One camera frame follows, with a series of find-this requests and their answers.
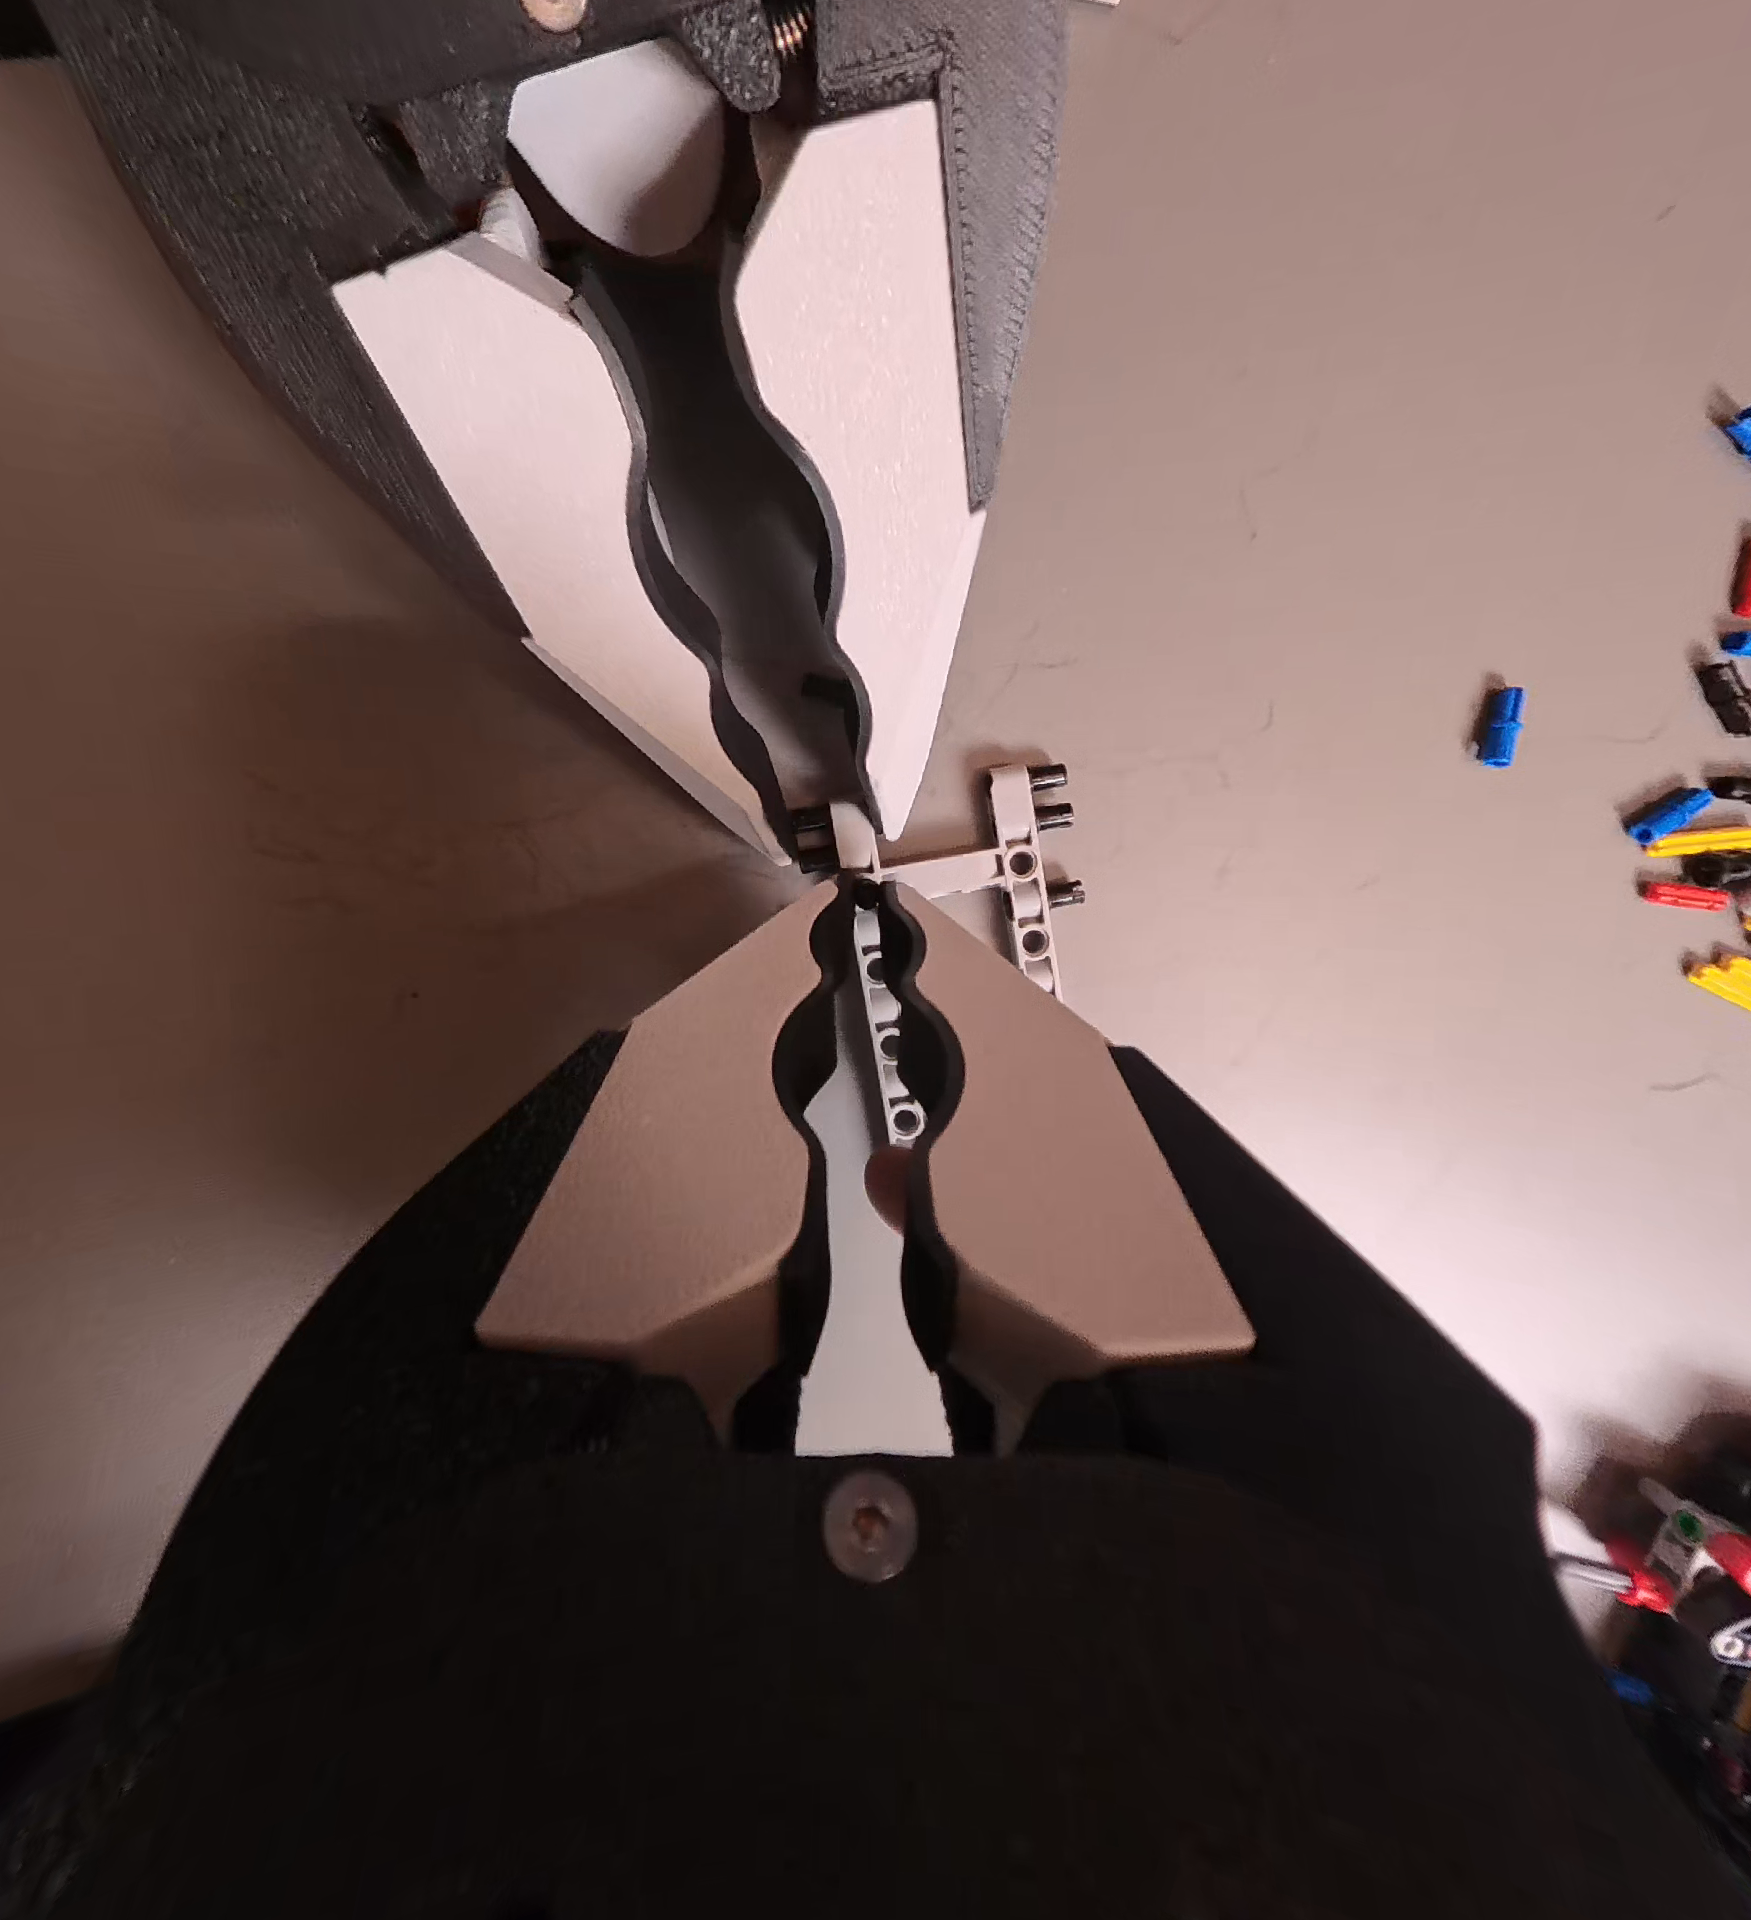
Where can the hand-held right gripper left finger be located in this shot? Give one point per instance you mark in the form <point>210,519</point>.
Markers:
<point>650,1200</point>

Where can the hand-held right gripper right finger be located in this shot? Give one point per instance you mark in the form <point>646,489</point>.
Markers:
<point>1085,1200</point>

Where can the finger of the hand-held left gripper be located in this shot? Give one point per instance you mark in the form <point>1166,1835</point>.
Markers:
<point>860,375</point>
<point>484,450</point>

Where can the grey lego frame black pins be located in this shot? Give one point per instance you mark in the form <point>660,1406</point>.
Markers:
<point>1022,900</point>

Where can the pile of mixed lego pieces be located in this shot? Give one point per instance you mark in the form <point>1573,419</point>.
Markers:
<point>1738,982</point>

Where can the person's right hand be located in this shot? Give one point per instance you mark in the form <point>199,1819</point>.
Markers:
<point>890,1191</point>

